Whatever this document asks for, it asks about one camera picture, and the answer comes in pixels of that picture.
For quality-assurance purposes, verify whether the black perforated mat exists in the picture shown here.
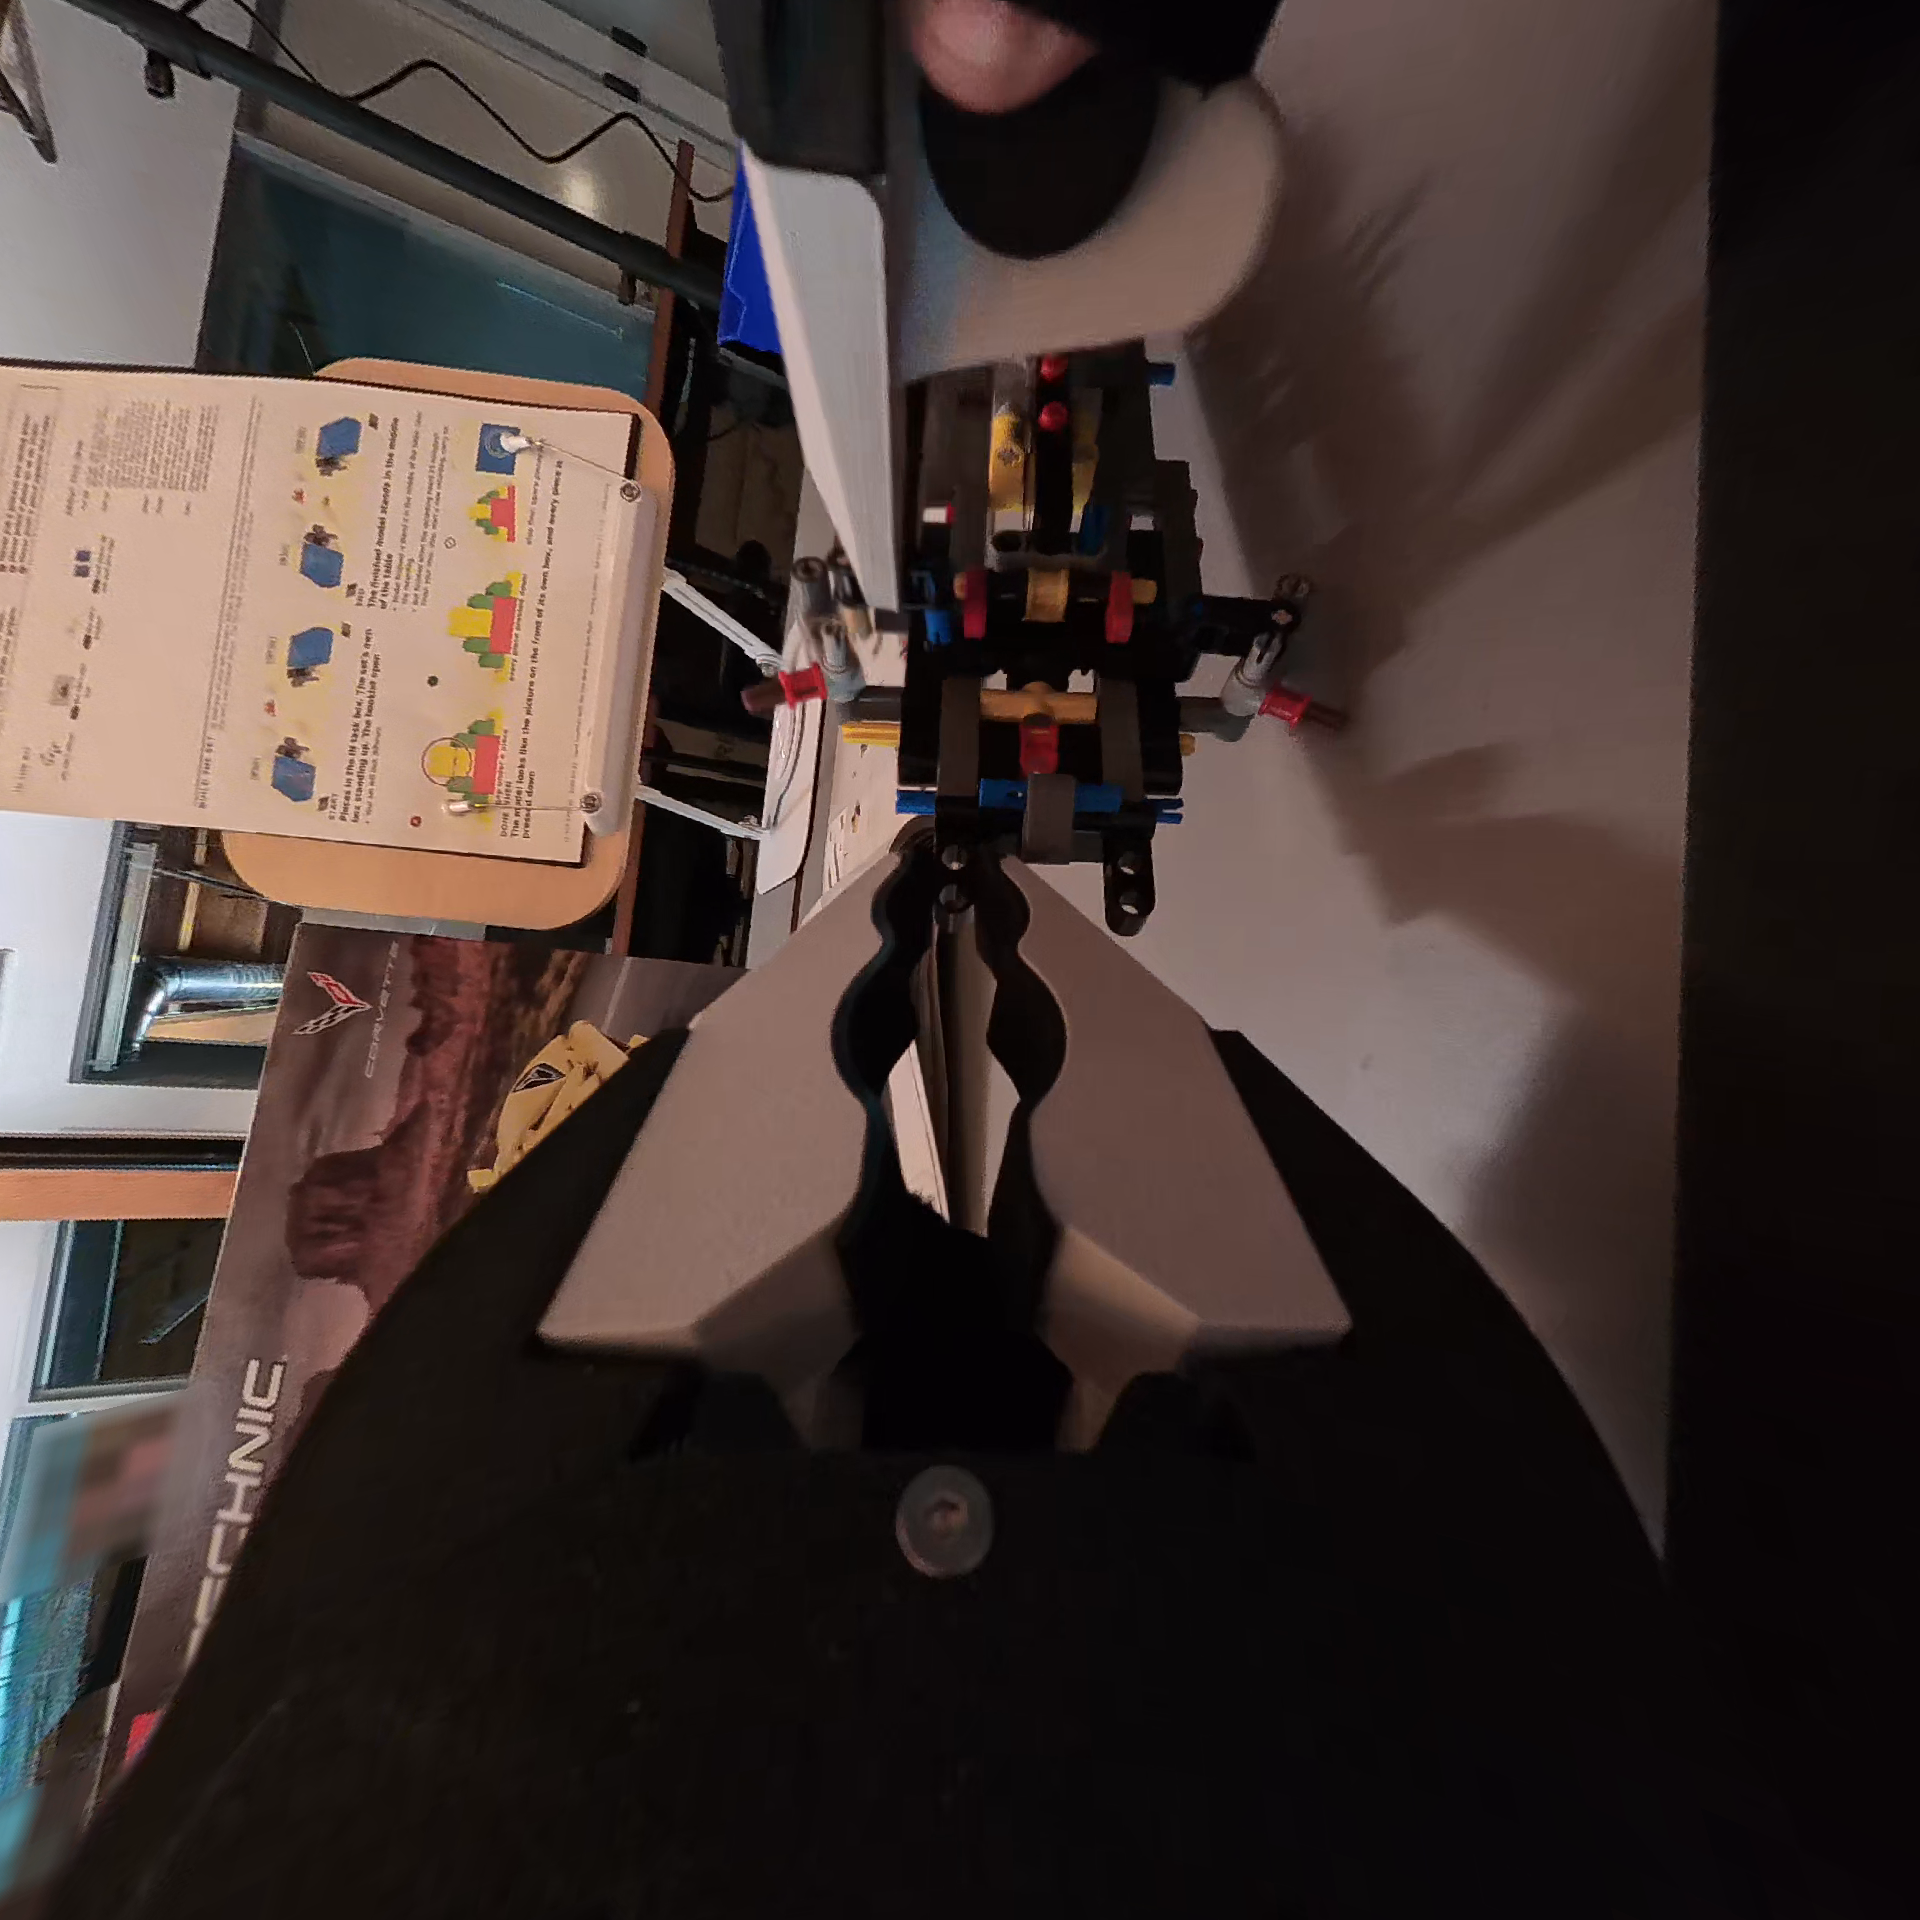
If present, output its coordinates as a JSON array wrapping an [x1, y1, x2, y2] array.
[[1656, 0, 1920, 1920]]

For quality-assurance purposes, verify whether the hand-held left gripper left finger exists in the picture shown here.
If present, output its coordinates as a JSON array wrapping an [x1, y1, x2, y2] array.
[[535, 856, 909, 1453]]

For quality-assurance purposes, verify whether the grey lego car chassis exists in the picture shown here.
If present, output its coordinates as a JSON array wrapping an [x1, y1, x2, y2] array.
[[742, 343, 1346, 938]]

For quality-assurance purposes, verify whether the lego set box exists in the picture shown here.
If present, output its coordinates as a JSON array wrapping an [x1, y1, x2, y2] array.
[[90, 920, 751, 1824]]

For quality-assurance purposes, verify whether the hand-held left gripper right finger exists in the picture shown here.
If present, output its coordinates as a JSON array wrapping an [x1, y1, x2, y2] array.
[[982, 852, 1352, 1453]]

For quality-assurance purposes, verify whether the black metal post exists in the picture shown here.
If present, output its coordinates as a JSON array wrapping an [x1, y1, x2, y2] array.
[[66, 0, 728, 309]]

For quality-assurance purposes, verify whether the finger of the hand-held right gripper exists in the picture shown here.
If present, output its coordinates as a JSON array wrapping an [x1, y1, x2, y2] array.
[[742, 152, 920, 633]]

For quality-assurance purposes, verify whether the person's right hand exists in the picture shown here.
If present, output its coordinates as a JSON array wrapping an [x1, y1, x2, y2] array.
[[915, 0, 1107, 117]]

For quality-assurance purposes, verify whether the blue plastic bin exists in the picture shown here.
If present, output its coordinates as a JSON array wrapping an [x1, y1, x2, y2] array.
[[718, 151, 794, 367]]

